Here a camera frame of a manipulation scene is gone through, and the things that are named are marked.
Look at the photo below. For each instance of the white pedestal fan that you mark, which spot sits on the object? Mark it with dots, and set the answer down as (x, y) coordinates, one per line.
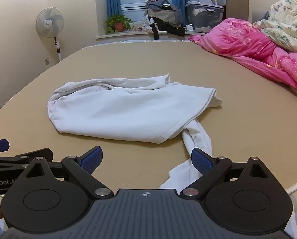
(49, 23)

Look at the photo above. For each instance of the tissue pack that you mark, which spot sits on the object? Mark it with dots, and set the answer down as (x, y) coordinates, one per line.
(188, 27)

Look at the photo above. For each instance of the clear plastic storage bin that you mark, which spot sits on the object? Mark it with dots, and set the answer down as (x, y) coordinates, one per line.
(203, 16)

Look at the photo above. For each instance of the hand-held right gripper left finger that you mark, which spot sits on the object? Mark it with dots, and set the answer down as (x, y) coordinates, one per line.
(91, 159)

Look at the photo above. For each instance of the small pink cloth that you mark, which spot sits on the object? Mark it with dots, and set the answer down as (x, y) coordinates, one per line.
(139, 29)

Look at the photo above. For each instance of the pile of clothes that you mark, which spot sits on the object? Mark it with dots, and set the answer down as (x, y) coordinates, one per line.
(163, 15)

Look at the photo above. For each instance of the potted green plant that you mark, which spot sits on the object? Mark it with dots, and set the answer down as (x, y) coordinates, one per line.
(117, 23)

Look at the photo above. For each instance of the beige bed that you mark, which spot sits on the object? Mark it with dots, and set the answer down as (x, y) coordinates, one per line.
(238, 119)

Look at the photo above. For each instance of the white garment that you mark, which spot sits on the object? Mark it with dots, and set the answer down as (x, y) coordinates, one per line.
(128, 109)

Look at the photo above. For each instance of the pink floral quilt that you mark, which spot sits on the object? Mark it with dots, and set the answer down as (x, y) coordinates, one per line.
(253, 47)

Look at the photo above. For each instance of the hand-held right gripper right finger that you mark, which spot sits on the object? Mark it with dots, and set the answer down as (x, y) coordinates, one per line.
(201, 163)

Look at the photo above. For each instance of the white floral quilt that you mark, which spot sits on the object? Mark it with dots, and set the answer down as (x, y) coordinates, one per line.
(287, 22)

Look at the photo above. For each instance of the wall socket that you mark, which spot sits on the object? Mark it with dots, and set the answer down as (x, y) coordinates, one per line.
(47, 61)

